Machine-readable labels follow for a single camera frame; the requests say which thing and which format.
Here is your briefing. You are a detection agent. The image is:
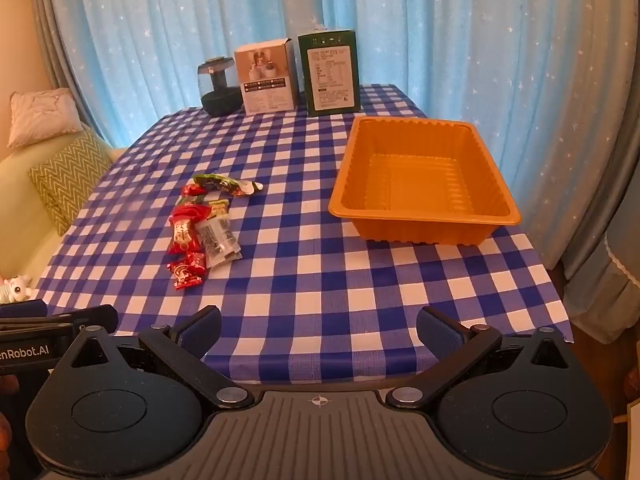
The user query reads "green cardboard box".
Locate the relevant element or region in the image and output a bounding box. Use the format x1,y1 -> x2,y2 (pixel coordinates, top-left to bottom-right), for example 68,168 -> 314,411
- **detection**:
297,27 -> 362,118

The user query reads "pink pillow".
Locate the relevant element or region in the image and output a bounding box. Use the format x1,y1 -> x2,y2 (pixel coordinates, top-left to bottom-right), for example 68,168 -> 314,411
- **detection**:
7,87 -> 83,149

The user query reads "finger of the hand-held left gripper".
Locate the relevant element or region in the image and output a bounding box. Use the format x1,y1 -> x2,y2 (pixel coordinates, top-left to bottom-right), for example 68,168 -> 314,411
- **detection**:
0,304 -> 120,337
0,299 -> 47,319

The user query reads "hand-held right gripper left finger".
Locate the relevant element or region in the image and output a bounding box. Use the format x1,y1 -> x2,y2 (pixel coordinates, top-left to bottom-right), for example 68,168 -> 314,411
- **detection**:
52,306 -> 256,410

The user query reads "blue star curtain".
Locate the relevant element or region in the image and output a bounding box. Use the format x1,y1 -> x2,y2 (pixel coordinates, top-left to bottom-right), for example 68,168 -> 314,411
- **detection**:
45,0 -> 626,271

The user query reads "white plush toy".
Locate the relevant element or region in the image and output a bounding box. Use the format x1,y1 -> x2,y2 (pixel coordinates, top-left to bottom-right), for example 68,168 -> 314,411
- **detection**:
0,275 -> 35,304

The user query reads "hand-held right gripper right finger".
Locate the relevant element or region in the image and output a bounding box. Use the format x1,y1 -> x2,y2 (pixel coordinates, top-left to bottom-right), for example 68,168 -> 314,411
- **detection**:
385,306 -> 576,409

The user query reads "red white snack packet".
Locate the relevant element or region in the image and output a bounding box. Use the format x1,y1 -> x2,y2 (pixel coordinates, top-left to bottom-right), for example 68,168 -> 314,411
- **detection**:
167,211 -> 202,257

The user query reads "green snack packet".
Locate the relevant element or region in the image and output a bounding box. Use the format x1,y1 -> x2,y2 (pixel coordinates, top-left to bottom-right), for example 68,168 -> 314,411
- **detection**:
194,173 -> 264,197

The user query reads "white cardboard box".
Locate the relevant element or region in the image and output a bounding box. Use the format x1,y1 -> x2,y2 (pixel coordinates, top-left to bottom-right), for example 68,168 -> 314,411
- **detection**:
234,38 -> 300,115

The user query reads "green zigzag cushion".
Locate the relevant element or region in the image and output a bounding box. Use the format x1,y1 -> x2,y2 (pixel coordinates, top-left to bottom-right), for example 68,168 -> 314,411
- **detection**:
27,127 -> 113,237

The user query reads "lace trimmed grey curtain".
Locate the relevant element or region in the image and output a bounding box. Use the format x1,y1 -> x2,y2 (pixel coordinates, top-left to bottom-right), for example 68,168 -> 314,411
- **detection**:
564,230 -> 640,347

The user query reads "person's left hand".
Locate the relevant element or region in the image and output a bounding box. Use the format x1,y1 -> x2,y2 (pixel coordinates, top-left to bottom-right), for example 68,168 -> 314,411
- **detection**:
0,374 -> 21,466

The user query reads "clear dark snack packet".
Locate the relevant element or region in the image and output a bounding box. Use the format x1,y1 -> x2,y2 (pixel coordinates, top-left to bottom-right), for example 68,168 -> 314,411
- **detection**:
194,215 -> 242,267

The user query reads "orange plastic tray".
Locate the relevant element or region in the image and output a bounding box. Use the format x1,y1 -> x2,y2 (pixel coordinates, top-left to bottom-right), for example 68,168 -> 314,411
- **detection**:
327,116 -> 522,247

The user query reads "pale green sofa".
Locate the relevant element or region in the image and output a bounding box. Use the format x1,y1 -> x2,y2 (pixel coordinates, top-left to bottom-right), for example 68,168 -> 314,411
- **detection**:
0,125 -> 128,291

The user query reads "dark glass humidifier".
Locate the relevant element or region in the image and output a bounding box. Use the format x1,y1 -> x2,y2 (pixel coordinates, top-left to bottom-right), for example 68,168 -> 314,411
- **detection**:
196,56 -> 246,117

